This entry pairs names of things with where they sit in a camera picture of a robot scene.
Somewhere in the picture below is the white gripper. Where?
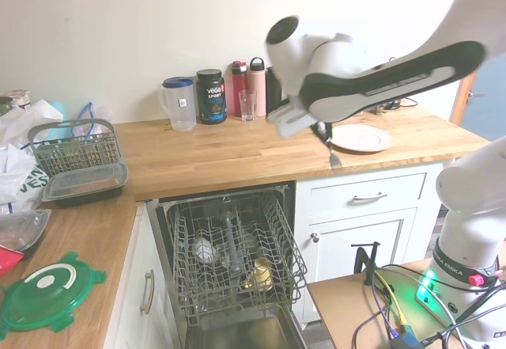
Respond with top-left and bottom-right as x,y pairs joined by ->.
266,97 -> 334,145

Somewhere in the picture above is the silver metal fork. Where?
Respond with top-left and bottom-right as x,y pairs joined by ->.
326,137 -> 343,169

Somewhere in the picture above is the grey dishwasher spray tube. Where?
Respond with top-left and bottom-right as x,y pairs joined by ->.
219,211 -> 243,275

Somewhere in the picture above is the dishwasher door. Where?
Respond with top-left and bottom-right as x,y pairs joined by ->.
184,313 -> 308,349

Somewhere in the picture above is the beige round plate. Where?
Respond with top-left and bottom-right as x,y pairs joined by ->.
327,123 -> 395,154

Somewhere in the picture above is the black shaker bottle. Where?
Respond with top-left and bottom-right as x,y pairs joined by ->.
265,66 -> 284,115

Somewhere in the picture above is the clear drinking glass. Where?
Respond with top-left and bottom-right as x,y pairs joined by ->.
238,89 -> 259,123

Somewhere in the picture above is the pink bottle black cap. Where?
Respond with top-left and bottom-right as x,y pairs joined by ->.
247,56 -> 267,118

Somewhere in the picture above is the dark red water bottle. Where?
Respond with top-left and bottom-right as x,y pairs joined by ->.
231,60 -> 249,118

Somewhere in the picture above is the white cabinet drawer front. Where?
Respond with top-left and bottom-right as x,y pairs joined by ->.
309,172 -> 429,216

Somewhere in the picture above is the white cabinet door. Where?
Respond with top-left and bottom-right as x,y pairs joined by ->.
307,207 -> 419,323

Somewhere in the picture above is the black Vega protein tub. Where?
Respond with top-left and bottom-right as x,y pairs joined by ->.
195,68 -> 228,126

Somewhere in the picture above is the black table clamp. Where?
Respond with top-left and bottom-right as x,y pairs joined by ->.
349,241 -> 381,286

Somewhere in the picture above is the clear pitcher blue lid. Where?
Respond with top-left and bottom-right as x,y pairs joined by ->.
157,76 -> 197,132

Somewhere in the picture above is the yellow cup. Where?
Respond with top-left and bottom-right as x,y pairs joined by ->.
242,256 -> 274,291

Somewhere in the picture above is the blue door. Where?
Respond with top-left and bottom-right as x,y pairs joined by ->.
460,60 -> 506,141

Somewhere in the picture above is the white mug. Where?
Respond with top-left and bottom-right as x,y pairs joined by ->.
192,235 -> 219,264

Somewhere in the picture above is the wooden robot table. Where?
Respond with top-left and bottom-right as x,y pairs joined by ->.
307,257 -> 506,349

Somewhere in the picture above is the blue electronics box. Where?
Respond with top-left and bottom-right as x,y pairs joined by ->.
388,324 -> 421,349

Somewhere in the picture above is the clear zip bag blue seal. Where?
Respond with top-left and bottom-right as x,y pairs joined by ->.
70,101 -> 116,138

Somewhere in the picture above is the grey cutlery basket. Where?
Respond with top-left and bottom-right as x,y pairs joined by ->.
27,118 -> 123,179

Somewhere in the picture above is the black takeout container clear lid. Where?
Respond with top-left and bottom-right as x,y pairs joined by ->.
0,208 -> 53,262
41,162 -> 130,210

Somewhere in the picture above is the teal plastic item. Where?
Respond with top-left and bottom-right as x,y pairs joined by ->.
50,101 -> 70,123

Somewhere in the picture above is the white plastic shopping bag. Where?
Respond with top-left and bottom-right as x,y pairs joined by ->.
0,99 -> 66,216

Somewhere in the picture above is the jar with beige lid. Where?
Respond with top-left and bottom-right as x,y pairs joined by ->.
0,89 -> 33,113

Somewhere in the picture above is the green round container lid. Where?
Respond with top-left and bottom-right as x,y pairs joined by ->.
0,250 -> 108,334

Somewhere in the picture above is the red packet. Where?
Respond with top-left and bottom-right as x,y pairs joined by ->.
0,245 -> 24,279

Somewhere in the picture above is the silver drawer handle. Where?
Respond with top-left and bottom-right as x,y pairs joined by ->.
352,192 -> 389,204

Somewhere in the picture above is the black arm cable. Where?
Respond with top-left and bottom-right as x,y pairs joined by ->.
389,96 -> 421,109

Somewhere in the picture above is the grey wire dishwasher rack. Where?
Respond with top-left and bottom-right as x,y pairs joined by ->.
167,189 -> 309,328

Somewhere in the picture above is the wooden door frame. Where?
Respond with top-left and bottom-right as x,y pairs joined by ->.
449,74 -> 476,127

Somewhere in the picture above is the black base cable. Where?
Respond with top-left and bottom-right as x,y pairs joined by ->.
373,262 -> 468,326

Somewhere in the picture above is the yellow cable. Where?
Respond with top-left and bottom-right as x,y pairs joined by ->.
372,269 -> 410,328

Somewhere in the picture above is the purple cable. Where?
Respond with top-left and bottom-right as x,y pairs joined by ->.
371,281 -> 399,340

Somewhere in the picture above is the grey cable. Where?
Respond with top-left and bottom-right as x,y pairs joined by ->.
350,305 -> 396,349

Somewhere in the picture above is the grey cabinet bar handle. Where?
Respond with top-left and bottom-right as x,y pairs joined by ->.
138,268 -> 157,317

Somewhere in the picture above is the white cabinet with bar handle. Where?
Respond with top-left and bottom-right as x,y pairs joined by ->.
103,200 -> 179,349

